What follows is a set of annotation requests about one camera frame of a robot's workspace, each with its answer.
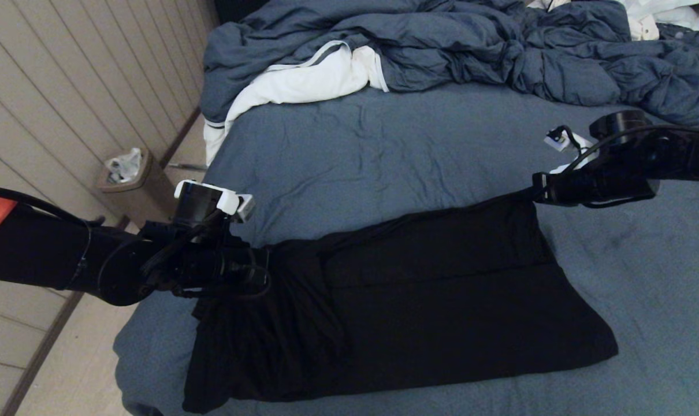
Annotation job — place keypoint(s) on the blue bed sheet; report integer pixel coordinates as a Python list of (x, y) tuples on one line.
[(384, 150)]

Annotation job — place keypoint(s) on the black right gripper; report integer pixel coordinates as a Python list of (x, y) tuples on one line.
[(603, 185)]

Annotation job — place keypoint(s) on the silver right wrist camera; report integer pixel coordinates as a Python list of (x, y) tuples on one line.
[(569, 147)]

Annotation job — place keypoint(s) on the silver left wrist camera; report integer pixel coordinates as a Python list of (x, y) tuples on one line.
[(245, 207)]

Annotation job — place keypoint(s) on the white garment with grey stripe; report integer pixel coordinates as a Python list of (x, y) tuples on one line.
[(303, 84)]

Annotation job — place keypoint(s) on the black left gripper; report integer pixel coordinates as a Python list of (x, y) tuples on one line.
[(228, 268)]

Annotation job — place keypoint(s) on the black moon print t-shirt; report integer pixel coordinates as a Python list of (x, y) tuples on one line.
[(413, 318)]

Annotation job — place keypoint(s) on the crumpled blue duvet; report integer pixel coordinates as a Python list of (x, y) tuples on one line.
[(471, 46)]

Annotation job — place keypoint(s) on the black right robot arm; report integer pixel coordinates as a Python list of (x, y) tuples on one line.
[(673, 150)]

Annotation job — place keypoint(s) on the white pillow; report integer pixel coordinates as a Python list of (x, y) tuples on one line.
[(673, 17)]

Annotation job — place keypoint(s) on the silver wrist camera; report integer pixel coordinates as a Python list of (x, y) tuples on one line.
[(569, 147), (245, 207)]

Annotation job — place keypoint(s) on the brown trash bin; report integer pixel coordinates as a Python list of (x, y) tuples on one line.
[(147, 202)]

